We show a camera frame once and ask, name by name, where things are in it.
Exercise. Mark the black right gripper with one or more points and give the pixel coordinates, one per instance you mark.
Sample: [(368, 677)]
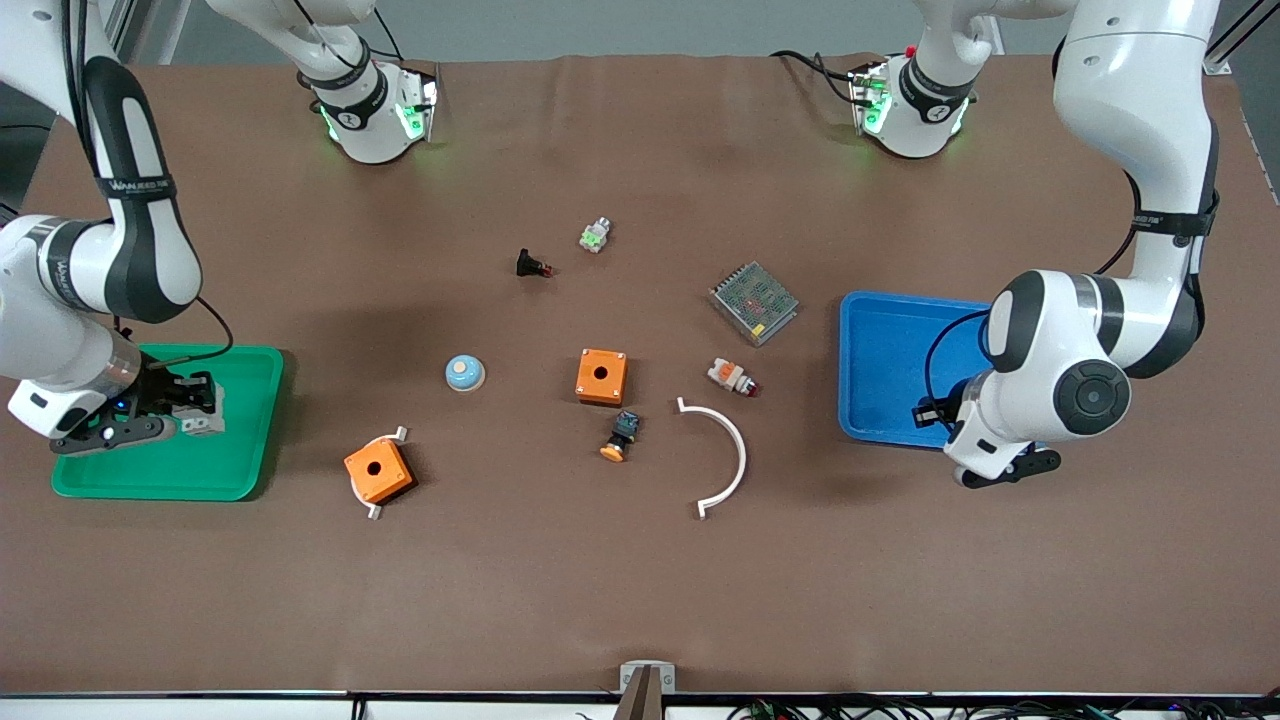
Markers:
[(157, 393)]

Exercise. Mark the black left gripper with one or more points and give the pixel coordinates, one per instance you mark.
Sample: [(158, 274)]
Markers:
[(947, 413)]

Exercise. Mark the white red circuit breaker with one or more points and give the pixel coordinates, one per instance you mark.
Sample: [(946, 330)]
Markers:
[(205, 424)]

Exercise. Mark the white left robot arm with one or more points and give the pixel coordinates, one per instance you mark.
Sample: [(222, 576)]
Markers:
[(1130, 100)]

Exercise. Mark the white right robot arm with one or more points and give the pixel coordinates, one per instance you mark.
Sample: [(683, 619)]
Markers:
[(140, 250)]

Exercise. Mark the green plastic tray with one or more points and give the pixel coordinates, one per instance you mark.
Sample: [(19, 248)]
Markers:
[(230, 440)]

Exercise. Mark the blue plastic tray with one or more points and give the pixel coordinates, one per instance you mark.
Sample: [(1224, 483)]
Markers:
[(880, 360)]

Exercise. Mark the orange push-button box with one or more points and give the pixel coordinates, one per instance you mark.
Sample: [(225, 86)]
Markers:
[(385, 478), (612, 388)]

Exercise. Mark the red pushbutton orange white base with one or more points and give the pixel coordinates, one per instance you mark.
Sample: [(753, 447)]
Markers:
[(730, 376)]

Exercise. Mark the metal mesh power supply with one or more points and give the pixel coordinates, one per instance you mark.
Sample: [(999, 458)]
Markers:
[(755, 303)]

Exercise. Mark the blue dome button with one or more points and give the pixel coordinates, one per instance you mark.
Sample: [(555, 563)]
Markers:
[(465, 374)]

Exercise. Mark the orange black pushbutton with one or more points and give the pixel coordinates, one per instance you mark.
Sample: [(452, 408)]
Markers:
[(622, 432)]

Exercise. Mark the green white pushbutton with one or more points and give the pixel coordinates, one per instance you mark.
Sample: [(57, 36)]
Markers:
[(595, 236)]

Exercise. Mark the small black red switch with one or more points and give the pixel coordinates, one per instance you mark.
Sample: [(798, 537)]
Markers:
[(527, 264)]

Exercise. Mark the aluminium frame post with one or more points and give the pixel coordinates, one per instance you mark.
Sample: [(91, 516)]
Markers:
[(1235, 35), (150, 25)]

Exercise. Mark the grey metal bracket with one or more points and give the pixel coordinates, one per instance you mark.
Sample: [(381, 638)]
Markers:
[(628, 676)]

